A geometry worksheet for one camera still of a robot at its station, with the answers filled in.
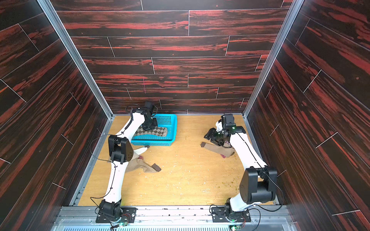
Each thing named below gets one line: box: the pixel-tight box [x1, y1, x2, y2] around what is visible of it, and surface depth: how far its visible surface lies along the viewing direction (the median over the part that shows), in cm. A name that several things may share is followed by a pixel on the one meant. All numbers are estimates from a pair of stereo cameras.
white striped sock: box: [215, 120, 224, 132], surface depth 81 cm
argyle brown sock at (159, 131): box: [135, 125, 168, 137], surface depth 109 cm
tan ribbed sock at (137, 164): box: [125, 153, 162, 173], surface depth 92 cm
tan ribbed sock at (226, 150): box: [200, 141, 236, 158], surface depth 100 cm
